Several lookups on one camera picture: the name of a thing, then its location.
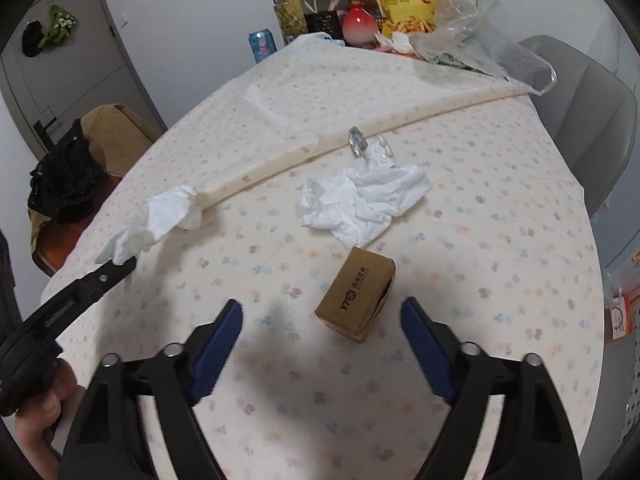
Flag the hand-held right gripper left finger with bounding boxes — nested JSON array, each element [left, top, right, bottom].
[[59, 298, 244, 480]]

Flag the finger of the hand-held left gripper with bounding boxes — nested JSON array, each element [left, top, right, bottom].
[[75, 256, 137, 305]]

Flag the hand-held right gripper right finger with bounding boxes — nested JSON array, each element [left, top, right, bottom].
[[401, 296, 583, 480]]

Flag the white tissue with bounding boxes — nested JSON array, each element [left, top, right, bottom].
[[297, 164, 433, 249], [96, 185, 203, 266]]

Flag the small cardboard box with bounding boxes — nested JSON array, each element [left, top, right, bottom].
[[315, 246, 397, 343]]

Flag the person's left hand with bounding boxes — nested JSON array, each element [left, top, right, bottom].
[[14, 359, 81, 461]]

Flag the wooden chair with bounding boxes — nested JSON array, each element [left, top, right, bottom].
[[32, 220, 101, 277]]

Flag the chair with brown black clothes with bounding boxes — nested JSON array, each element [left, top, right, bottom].
[[31, 104, 166, 256]]

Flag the orange and white box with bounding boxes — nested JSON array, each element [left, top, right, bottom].
[[605, 292, 635, 343]]

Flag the small clear wrapper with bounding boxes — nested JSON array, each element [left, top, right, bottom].
[[348, 127, 396, 166]]

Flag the grey door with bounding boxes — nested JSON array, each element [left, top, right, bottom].
[[0, 0, 168, 161]]

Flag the green hanging toy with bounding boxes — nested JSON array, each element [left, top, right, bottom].
[[37, 4, 78, 50]]

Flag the grey upholstered chair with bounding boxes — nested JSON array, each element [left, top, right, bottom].
[[515, 35, 638, 218]]

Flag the blue drink can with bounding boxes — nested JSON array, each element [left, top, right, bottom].
[[249, 28, 277, 63]]

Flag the large clear plastic bag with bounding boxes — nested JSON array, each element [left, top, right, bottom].
[[375, 0, 558, 96]]

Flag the olive patterned canister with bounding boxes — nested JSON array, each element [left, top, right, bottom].
[[272, 0, 308, 46]]

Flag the red round bottle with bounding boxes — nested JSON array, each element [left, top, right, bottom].
[[342, 4, 382, 46]]

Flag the black utensil holder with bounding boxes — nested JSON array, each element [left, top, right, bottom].
[[305, 10, 343, 41]]

